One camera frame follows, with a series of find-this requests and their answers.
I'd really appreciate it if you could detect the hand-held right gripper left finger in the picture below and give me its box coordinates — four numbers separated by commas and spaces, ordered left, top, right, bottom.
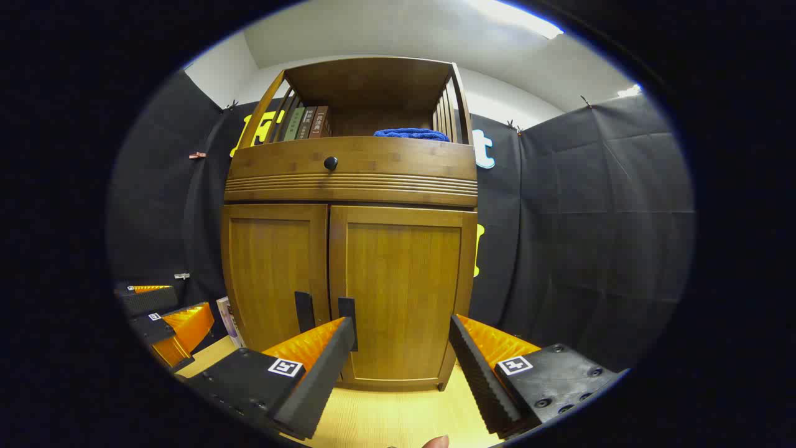
180, 316, 358, 441

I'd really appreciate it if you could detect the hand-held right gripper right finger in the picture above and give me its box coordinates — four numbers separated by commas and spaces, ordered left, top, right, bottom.
449, 314, 622, 436

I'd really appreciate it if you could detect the black door handle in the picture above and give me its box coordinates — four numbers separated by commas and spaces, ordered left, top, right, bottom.
338, 297, 359, 352
295, 291, 316, 334

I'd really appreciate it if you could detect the wooden shoe cabinet door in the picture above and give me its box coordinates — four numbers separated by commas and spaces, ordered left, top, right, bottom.
221, 204, 330, 352
328, 205, 478, 390

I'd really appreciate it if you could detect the wooden double-door shoe cabinet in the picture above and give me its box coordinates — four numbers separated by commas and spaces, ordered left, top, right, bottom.
221, 56, 479, 393

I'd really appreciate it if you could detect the wooden cabinet drawer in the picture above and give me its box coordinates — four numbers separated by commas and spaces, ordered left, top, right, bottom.
225, 136, 479, 207

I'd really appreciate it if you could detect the lilac book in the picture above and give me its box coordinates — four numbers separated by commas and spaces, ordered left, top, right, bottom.
216, 297, 247, 348

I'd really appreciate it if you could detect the black backdrop cloth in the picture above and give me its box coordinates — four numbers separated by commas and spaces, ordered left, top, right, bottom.
109, 68, 696, 374

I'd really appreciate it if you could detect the green book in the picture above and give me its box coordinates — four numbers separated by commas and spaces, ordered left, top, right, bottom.
284, 107, 306, 142

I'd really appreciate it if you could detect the dark brown book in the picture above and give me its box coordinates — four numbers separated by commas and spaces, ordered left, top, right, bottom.
297, 106, 318, 140

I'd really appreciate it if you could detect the reddish brown book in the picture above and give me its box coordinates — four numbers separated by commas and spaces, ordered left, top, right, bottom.
309, 105, 332, 139

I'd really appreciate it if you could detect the blue towel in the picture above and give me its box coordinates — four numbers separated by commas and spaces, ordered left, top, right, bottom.
374, 128, 451, 143

